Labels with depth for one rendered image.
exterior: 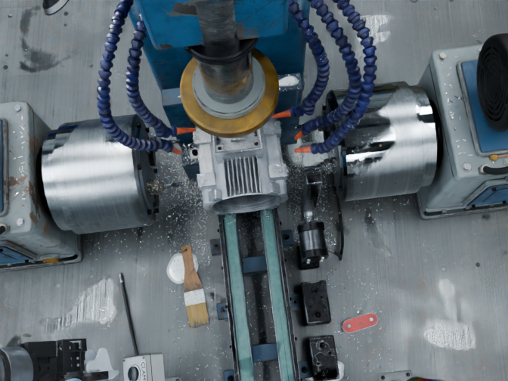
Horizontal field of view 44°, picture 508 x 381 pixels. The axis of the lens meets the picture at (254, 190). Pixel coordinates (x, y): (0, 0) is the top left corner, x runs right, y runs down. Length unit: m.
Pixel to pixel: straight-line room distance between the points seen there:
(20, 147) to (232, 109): 0.49
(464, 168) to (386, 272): 0.41
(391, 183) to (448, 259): 0.36
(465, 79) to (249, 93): 0.48
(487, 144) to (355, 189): 0.28
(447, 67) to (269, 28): 0.58
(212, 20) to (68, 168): 0.58
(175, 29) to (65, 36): 1.03
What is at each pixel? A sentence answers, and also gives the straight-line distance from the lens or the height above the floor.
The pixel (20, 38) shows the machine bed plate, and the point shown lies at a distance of 1.95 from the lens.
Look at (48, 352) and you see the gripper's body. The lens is 1.21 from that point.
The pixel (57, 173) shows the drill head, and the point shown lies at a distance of 1.36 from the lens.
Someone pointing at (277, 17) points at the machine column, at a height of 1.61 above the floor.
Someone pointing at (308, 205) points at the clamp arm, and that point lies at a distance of 1.35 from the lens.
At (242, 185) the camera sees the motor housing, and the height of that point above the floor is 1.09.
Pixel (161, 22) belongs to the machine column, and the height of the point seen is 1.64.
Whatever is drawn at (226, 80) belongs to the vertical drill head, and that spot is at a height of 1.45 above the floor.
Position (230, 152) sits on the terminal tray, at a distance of 1.32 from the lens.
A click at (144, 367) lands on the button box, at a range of 1.33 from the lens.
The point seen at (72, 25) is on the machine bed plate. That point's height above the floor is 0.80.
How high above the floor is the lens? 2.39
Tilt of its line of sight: 75 degrees down
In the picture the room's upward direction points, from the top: 7 degrees counter-clockwise
